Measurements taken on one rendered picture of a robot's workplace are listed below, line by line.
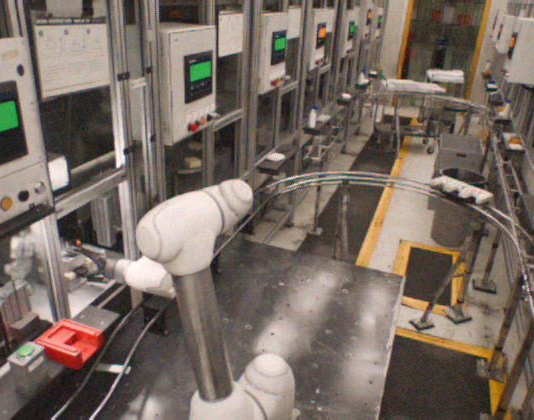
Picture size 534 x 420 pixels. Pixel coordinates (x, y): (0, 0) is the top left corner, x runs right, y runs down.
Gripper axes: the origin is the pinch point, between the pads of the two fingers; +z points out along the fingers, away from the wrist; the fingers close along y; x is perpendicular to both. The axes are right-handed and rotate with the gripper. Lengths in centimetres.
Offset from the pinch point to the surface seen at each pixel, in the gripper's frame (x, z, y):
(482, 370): -121, -166, -106
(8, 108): 32, -20, 65
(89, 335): 27.5, -28.1, -6.5
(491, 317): -184, -175, -110
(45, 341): 36.4, -19.2, -4.7
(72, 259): 2.4, -1.3, 2.1
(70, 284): 6.3, -2.0, -6.4
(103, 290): 0.7, -11.9, -10.2
